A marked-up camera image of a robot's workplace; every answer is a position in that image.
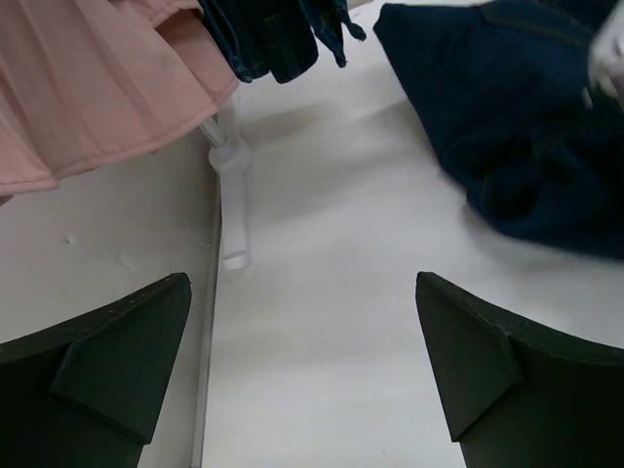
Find pink pleated dress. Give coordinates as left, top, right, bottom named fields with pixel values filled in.
left=1, top=1, right=239, bottom=200

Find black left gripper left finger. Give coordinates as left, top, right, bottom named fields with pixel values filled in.
left=1, top=273, right=192, bottom=468

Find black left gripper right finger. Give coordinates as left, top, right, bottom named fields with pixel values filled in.
left=415, top=272, right=623, bottom=467

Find white clothes rack frame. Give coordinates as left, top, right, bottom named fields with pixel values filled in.
left=200, top=92, right=253, bottom=271

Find dark blue denim trousers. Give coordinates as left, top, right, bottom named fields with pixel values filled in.
left=373, top=1, right=623, bottom=259

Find dark denim garment on hanger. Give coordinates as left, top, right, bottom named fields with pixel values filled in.
left=200, top=0, right=367, bottom=84

